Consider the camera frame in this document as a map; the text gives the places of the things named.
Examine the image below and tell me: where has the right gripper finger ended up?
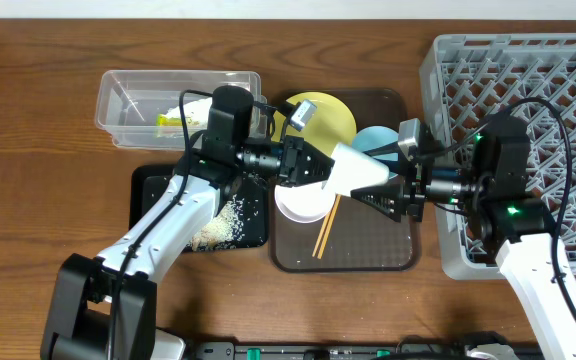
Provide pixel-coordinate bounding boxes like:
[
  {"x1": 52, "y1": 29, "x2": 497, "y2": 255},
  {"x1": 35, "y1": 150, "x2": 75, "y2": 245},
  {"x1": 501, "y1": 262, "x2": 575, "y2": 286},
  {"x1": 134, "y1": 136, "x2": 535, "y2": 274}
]
[
  {"x1": 350, "y1": 184, "x2": 402, "y2": 222},
  {"x1": 365, "y1": 142, "x2": 401, "y2": 160}
]

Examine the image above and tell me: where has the light blue bowl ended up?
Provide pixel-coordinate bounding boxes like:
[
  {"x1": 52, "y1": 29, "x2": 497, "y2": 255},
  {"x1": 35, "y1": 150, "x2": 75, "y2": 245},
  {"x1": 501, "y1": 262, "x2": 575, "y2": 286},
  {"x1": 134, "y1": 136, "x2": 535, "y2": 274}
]
[{"x1": 347, "y1": 126, "x2": 398, "y2": 182}]

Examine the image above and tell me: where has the pink bowl with rice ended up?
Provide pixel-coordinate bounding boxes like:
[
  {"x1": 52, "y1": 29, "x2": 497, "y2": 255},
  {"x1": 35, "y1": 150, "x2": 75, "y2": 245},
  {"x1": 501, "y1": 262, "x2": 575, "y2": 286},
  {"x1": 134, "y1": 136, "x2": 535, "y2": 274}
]
[{"x1": 274, "y1": 182, "x2": 336, "y2": 223}]

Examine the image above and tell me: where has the pale green cup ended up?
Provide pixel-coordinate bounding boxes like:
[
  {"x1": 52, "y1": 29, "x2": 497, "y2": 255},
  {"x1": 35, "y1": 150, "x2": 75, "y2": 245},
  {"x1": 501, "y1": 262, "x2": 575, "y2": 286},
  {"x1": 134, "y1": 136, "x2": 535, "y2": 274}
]
[{"x1": 322, "y1": 143, "x2": 390, "y2": 197}]

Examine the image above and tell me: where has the wooden chopstick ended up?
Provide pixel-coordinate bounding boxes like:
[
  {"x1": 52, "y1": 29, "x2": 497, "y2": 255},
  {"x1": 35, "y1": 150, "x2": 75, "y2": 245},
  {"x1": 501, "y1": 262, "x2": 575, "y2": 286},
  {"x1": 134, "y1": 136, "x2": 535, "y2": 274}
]
[
  {"x1": 311, "y1": 194, "x2": 340, "y2": 258},
  {"x1": 316, "y1": 195, "x2": 343, "y2": 260}
]

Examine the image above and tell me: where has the rice pile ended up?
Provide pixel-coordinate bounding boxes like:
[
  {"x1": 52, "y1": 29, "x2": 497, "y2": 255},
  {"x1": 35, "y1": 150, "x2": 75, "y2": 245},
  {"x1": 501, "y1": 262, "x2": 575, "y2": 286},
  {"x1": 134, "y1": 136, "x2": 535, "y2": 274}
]
[{"x1": 190, "y1": 199, "x2": 244, "y2": 251}]

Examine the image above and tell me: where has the green snack wrapper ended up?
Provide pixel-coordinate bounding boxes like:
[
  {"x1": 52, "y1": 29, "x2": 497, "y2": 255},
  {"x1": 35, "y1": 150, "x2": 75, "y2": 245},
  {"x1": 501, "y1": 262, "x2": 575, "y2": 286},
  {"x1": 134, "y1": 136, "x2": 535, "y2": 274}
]
[{"x1": 156, "y1": 114, "x2": 206, "y2": 127}]

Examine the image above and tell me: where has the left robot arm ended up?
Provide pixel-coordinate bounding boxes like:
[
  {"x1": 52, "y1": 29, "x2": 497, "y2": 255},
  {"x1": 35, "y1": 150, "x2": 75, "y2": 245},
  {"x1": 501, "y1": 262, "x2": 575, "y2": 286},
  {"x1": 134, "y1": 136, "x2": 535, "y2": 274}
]
[{"x1": 40, "y1": 85, "x2": 334, "y2": 359}]

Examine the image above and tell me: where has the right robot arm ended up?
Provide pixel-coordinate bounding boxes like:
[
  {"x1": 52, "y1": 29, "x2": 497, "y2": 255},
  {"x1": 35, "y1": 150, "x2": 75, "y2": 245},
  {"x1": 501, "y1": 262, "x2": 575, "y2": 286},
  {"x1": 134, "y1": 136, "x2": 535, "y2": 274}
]
[{"x1": 350, "y1": 113, "x2": 576, "y2": 359}]

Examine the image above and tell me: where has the black waste tray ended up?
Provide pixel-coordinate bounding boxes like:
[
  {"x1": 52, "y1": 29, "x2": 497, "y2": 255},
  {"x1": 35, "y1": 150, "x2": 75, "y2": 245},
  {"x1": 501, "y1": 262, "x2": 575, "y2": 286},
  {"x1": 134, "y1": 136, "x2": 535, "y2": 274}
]
[{"x1": 129, "y1": 164, "x2": 268, "y2": 252}]

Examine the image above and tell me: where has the clear plastic waste bin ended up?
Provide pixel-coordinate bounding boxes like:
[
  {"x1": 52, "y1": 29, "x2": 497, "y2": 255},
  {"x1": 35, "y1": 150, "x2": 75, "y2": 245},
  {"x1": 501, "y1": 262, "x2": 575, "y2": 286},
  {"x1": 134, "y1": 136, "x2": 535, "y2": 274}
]
[{"x1": 95, "y1": 70, "x2": 266, "y2": 151}]

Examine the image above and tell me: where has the grey dishwasher rack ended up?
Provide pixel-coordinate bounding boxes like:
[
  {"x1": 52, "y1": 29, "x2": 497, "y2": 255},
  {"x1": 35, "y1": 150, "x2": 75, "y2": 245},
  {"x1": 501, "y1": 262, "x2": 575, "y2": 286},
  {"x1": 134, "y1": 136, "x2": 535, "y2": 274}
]
[{"x1": 419, "y1": 33, "x2": 576, "y2": 280}]

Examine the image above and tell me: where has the yellow plate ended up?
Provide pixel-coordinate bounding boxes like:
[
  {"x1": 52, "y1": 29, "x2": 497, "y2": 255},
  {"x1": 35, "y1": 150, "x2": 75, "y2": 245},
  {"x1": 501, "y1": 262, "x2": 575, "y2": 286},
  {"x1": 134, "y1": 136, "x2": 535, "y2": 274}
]
[{"x1": 286, "y1": 92, "x2": 357, "y2": 156}]

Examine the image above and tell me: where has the brown plastic serving tray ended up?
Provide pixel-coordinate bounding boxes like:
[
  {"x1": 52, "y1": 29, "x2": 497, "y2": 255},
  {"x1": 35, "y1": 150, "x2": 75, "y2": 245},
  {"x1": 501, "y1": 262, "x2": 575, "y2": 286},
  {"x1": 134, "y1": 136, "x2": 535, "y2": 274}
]
[{"x1": 269, "y1": 88, "x2": 420, "y2": 274}]

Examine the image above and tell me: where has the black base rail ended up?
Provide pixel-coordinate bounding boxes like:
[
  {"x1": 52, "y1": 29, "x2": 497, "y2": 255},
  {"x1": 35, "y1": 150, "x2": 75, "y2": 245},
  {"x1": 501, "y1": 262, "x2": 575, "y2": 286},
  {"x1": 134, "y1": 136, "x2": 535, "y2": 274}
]
[{"x1": 183, "y1": 332, "x2": 544, "y2": 360}]

